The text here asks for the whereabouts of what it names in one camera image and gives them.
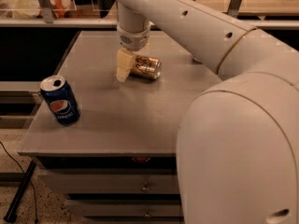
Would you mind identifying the orange soda can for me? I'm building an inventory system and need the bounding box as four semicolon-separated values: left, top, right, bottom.
130;55;162;80

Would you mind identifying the orange and white bag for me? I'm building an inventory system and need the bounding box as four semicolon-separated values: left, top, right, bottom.
9;0;76;20

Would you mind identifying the drawer with knob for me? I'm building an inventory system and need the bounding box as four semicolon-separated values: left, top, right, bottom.
65;200;183;217
38;170;179;194

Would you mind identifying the blue Pepsi can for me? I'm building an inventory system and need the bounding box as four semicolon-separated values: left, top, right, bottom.
40;75;80;126

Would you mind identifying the upper drawer with knob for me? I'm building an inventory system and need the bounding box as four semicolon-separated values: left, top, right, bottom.
38;170;179;194

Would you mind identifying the grey drawer cabinet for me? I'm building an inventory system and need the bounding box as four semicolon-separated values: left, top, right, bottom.
20;31;220;224

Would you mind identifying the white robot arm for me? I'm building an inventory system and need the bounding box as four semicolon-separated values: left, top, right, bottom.
116;0;299;224

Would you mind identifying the black left frame leg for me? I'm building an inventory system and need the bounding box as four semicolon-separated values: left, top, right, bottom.
1;161;36;223

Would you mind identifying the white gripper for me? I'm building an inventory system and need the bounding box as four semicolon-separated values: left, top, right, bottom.
116;25;150;82

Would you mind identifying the black floor cable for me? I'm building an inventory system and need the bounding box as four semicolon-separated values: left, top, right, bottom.
0;140;40;224

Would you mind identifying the lower drawer with knob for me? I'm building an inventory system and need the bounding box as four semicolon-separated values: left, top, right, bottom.
65;200;183;217

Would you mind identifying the grey metal shelf rail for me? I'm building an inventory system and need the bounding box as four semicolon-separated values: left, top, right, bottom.
0;18;299;30

